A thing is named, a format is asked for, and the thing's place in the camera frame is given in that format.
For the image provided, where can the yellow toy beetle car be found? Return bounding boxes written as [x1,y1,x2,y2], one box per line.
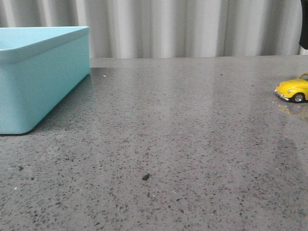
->
[274,72,308,103]

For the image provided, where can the dark robot arm edge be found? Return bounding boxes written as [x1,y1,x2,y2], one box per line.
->
[299,0,308,50]

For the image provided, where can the light blue plastic box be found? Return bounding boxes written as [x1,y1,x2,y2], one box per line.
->
[0,26,90,135]

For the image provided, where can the small black debris piece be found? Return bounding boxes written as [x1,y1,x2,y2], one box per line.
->
[142,173,150,180]

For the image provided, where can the white pleated curtain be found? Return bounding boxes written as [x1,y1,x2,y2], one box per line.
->
[0,0,308,59]

